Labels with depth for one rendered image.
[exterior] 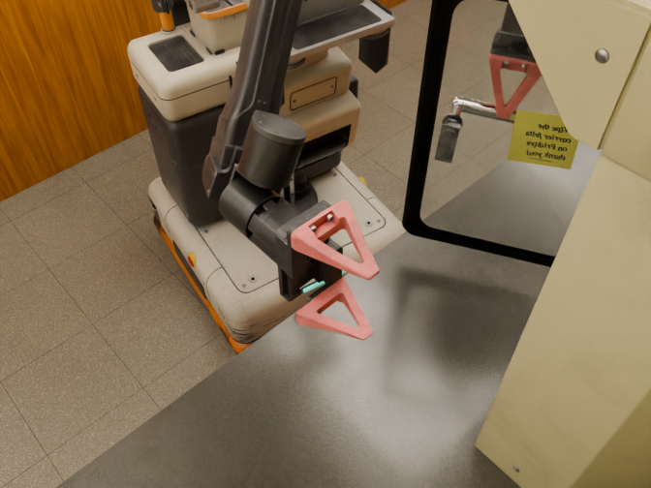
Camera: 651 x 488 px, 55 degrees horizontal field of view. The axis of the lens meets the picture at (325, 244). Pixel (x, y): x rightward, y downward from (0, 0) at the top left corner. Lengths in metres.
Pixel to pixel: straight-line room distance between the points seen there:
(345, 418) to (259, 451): 0.11
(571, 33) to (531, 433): 0.43
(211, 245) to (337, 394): 1.12
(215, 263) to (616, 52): 1.53
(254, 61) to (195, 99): 0.93
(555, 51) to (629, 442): 0.37
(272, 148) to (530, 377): 0.34
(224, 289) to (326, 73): 0.69
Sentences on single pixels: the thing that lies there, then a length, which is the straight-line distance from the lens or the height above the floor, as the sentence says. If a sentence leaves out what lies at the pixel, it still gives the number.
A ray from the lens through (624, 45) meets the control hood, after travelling 0.42.
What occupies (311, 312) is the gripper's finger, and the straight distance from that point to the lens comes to 0.65.
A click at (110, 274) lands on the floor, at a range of 2.27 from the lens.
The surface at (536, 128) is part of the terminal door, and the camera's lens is 0.79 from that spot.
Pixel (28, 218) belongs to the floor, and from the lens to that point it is 2.56.
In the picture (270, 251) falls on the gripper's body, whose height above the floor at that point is 1.21.
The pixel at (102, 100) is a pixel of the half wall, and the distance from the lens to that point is 2.63.
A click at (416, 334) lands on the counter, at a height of 0.94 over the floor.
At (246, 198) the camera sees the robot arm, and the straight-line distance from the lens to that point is 0.66.
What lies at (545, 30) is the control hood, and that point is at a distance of 0.45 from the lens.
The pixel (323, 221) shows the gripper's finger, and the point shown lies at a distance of 0.58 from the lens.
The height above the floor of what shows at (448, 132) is 1.20.
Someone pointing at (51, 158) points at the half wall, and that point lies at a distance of 2.66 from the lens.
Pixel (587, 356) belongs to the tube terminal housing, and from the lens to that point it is 0.59.
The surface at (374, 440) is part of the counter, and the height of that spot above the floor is 0.94.
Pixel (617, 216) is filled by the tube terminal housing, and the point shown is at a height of 1.37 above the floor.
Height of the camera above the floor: 1.69
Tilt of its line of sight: 49 degrees down
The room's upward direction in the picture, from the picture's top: straight up
